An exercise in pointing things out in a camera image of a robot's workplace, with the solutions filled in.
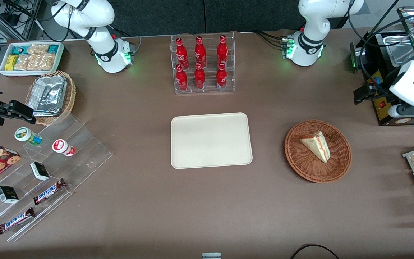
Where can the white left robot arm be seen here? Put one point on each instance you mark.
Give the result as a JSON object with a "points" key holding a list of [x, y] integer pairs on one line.
{"points": [[314, 21]]}

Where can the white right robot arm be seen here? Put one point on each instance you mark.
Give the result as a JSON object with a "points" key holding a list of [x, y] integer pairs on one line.
{"points": [[99, 14]]}

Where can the light wicker basket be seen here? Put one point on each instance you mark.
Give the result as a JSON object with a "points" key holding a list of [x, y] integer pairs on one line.
{"points": [[70, 97]]}

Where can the wrapped triangle sandwich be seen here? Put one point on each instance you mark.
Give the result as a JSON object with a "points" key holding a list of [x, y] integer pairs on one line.
{"points": [[317, 146]]}

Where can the brown round wicker basket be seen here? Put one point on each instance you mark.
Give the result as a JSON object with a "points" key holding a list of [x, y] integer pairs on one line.
{"points": [[300, 162]]}

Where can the cream plastic tray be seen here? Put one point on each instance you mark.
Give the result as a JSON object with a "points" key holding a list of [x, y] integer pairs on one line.
{"points": [[210, 141]]}

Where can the green lid yogurt cup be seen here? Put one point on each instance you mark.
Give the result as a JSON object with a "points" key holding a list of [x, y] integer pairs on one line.
{"points": [[25, 135]]}

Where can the silver foil packets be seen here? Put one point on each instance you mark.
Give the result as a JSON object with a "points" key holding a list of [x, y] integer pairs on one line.
{"points": [[47, 95]]}

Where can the red lid yogurt cup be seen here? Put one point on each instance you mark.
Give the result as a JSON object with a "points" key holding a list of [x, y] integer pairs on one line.
{"points": [[60, 146]]}

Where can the clear rice cracker packet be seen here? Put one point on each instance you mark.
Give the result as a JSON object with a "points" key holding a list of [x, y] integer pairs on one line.
{"points": [[42, 62], [22, 62], [38, 49]]}

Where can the yellow snack packet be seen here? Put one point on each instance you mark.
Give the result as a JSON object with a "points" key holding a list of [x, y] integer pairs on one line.
{"points": [[11, 62]]}

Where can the small black box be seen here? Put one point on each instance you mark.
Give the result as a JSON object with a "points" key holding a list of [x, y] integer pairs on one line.
{"points": [[8, 194], [40, 171]]}

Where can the teal snack packet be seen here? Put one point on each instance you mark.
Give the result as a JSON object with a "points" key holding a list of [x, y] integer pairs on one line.
{"points": [[20, 49], [53, 49]]}

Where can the white plastic snack bin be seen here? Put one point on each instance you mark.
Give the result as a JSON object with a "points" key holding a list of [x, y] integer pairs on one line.
{"points": [[60, 57]]}

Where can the clear acrylic tiered shelf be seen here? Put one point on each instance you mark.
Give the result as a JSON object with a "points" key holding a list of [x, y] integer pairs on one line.
{"points": [[84, 158]]}

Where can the Snickers chocolate bar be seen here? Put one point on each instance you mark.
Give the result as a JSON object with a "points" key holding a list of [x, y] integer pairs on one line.
{"points": [[49, 192], [15, 221]]}

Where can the red cola bottle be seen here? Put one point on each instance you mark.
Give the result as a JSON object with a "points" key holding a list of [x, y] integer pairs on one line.
{"points": [[222, 52], [221, 78], [199, 78], [200, 53], [182, 54], [181, 80]]}

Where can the clear acrylic bottle rack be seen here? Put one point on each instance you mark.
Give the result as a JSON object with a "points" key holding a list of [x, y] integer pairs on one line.
{"points": [[210, 90]]}

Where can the grey device edge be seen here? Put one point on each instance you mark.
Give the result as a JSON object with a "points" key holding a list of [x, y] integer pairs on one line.
{"points": [[211, 255]]}

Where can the aluminium frame stand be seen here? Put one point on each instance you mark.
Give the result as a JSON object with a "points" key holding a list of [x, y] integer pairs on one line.
{"points": [[25, 16]]}

